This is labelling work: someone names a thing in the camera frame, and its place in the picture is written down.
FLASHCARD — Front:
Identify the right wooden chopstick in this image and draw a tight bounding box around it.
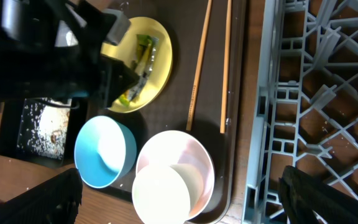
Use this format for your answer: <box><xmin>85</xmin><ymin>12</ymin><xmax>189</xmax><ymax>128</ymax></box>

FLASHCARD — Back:
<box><xmin>220</xmin><ymin>0</ymin><xmax>232</xmax><ymax>134</ymax></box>

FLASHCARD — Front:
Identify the wooden chopstick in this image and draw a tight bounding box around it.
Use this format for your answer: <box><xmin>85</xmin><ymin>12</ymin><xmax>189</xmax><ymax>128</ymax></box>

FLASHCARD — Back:
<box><xmin>220</xmin><ymin>0</ymin><xmax>232</xmax><ymax>134</ymax></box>
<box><xmin>186</xmin><ymin>0</ymin><xmax>212</xmax><ymax>131</ymax></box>

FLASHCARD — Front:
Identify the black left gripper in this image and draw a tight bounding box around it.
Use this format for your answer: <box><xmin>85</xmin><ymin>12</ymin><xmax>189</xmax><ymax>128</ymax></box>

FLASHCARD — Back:
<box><xmin>51</xmin><ymin>1</ymin><xmax>139</xmax><ymax>108</ymax></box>

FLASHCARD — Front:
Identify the grey dishwasher rack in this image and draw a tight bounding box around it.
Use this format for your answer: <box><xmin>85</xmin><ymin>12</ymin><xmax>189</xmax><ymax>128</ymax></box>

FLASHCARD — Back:
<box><xmin>242</xmin><ymin>0</ymin><xmax>358</xmax><ymax>223</ymax></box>

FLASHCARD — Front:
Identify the small cream cup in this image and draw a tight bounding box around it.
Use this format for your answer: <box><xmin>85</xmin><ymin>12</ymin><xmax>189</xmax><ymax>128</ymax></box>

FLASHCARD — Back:
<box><xmin>132</xmin><ymin>165</ymin><xmax>191</xmax><ymax>224</ymax></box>

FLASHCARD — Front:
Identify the dark brown serving tray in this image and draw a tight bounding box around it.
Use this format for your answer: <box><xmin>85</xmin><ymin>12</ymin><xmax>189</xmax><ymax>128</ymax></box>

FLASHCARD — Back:
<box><xmin>88</xmin><ymin>0</ymin><xmax>247</xmax><ymax>223</ymax></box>

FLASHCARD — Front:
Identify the green snack wrapper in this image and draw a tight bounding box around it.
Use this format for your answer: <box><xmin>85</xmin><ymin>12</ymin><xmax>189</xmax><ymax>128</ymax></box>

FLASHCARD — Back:
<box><xmin>119</xmin><ymin>34</ymin><xmax>159</xmax><ymax>108</ymax></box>

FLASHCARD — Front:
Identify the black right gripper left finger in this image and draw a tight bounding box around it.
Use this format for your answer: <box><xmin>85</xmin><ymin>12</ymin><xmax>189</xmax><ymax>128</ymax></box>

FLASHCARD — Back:
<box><xmin>0</xmin><ymin>168</ymin><xmax>83</xmax><ymax>224</ymax></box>

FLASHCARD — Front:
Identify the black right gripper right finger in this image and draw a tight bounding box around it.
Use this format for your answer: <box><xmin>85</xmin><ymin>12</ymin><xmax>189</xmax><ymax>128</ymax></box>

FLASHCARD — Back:
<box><xmin>278</xmin><ymin>166</ymin><xmax>358</xmax><ymax>224</ymax></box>

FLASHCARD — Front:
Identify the pink bowl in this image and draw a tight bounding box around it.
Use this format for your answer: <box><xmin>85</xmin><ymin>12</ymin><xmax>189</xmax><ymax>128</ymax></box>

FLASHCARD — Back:
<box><xmin>135</xmin><ymin>130</ymin><xmax>215</xmax><ymax>221</ymax></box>

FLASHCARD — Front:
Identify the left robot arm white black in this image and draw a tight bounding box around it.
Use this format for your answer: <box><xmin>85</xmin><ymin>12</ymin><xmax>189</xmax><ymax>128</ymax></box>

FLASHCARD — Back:
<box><xmin>0</xmin><ymin>0</ymin><xmax>139</xmax><ymax>108</ymax></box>

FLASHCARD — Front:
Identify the light blue bowl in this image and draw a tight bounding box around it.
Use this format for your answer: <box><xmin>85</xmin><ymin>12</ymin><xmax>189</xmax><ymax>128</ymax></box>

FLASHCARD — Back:
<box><xmin>74</xmin><ymin>116</ymin><xmax>137</xmax><ymax>189</ymax></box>

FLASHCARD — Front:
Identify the yellow plate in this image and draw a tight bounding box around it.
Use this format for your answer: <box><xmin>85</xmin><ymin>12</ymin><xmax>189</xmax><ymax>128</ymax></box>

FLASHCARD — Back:
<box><xmin>101</xmin><ymin>17</ymin><xmax>173</xmax><ymax>113</ymax></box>

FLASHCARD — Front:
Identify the left wooden chopstick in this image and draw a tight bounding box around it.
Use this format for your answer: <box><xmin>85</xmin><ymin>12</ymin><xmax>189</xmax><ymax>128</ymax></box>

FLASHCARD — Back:
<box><xmin>186</xmin><ymin>0</ymin><xmax>212</xmax><ymax>131</ymax></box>

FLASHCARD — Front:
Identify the black tray with rice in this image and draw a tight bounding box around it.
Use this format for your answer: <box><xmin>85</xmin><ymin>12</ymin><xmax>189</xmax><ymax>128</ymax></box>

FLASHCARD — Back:
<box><xmin>0</xmin><ymin>98</ymin><xmax>88</xmax><ymax>168</ymax></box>

